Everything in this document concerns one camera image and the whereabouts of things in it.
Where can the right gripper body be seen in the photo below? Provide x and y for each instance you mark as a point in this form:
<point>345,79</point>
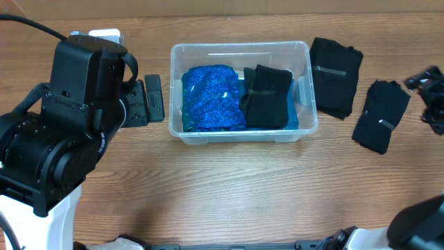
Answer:
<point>434,98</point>

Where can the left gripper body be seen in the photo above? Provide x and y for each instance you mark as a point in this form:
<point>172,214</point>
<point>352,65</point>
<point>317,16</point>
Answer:
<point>139,104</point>

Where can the blue sparkly cloth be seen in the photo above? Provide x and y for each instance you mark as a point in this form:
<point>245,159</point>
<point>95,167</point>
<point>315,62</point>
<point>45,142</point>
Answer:
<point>210,100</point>

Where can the blue jeans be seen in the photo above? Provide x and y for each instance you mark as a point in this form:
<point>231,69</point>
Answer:
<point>293,122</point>

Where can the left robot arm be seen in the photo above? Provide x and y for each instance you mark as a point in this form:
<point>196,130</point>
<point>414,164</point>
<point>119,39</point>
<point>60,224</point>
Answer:
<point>58,133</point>

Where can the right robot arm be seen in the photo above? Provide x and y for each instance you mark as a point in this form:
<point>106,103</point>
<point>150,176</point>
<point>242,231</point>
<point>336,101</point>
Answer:
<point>416,227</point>

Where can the small black folded cloth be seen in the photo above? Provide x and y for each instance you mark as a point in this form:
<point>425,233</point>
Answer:
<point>384,107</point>

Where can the clear plastic storage bin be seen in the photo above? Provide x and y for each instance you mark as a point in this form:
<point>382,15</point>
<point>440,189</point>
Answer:
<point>289,55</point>

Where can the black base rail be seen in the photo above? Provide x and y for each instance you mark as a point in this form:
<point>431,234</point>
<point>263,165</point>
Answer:
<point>297,245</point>

